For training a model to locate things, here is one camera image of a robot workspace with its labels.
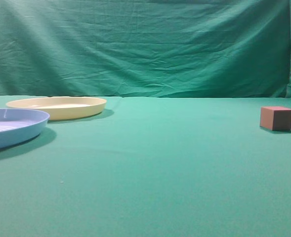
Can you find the red cube block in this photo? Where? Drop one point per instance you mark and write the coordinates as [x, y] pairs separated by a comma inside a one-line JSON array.
[[275, 118]]

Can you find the yellow plastic plate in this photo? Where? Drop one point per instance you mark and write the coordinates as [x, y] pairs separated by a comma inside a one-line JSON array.
[[62, 107]]

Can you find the blue plastic plate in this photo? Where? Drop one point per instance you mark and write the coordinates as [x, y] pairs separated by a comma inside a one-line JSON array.
[[20, 125]]

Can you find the green table cloth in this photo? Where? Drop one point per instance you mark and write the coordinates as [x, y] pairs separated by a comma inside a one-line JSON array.
[[152, 167]]

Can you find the green backdrop cloth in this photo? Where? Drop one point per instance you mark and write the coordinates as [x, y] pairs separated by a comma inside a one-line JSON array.
[[151, 48]]

